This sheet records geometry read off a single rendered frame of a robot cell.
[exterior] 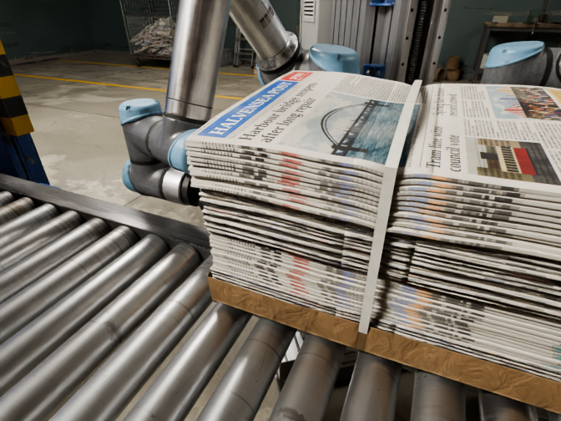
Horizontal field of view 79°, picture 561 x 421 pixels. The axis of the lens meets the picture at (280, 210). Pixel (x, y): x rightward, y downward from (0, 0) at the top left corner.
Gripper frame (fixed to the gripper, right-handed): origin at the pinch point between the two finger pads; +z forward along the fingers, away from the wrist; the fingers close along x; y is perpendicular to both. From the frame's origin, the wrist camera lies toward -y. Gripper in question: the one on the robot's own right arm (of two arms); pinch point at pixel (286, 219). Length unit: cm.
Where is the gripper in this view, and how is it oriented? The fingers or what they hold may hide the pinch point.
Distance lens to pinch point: 61.2
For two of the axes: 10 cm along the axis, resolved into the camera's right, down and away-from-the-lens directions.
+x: 4.1, -4.7, 7.8
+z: 9.1, 2.1, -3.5
